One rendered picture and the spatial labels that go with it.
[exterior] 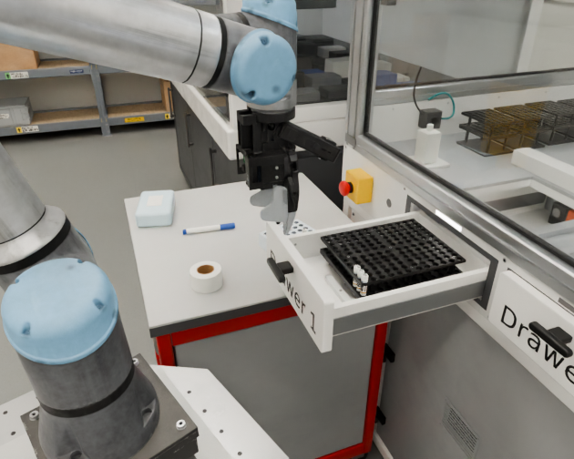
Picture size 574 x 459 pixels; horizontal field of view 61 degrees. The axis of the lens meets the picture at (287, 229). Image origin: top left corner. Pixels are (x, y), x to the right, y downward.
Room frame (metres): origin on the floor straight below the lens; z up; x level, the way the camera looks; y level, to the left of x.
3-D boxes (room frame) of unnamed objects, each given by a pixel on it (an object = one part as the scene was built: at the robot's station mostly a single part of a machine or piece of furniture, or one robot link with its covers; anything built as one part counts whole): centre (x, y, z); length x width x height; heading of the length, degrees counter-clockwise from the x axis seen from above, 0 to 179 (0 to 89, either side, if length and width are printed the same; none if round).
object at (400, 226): (0.81, -0.20, 0.87); 0.22 x 0.18 x 0.06; 111
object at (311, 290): (0.74, -0.02, 0.87); 0.29 x 0.02 x 0.11; 21
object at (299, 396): (1.13, 0.11, 0.38); 0.62 x 0.58 x 0.76; 21
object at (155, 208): (1.22, 0.37, 0.78); 0.15 x 0.10 x 0.04; 8
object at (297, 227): (1.05, 0.00, 0.78); 0.12 x 0.08 x 0.04; 127
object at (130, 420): (0.44, 0.25, 0.90); 0.15 x 0.15 x 0.10
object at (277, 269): (0.73, 0.01, 0.91); 0.07 x 0.04 x 0.01; 21
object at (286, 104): (0.73, 0.02, 1.22); 0.08 x 0.08 x 0.05
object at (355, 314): (0.82, -0.21, 0.86); 0.40 x 0.26 x 0.06; 111
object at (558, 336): (0.55, -0.40, 0.91); 0.07 x 0.04 x 0.01; 21
